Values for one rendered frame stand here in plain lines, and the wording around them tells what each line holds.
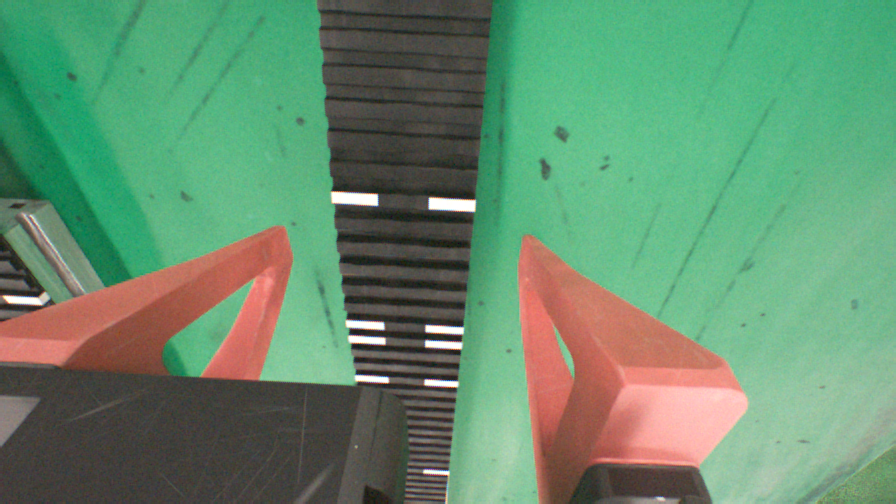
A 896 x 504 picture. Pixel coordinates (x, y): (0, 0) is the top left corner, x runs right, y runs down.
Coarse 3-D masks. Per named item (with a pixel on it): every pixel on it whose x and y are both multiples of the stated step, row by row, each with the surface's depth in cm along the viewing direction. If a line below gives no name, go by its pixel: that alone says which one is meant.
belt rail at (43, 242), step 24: (0, 216) 18; (24, 216) 19; (48, 216) 19; (24, 240) 18; (48, 240) 19; (72, 240) 21; (48, 264) 19; (72, 264) 21; (48, 288) 19; (72, 288) 21; (96, 288) 22
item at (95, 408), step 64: (256, 256) 12; (64, 320) 7; (128, 320) 7; (192, 320) 9; (256, 320) 12; (0, 384) 6; (64, 384) 6; (128, 384) 6; (192, 384) 6; (256, 384) 6; (320, 384) 6; (0, 448) 5; (64, 448) 5; (128, 448) 5; (192, 448) 5; (256, 448) 5; (320, 448) 5; (384, 448) 5
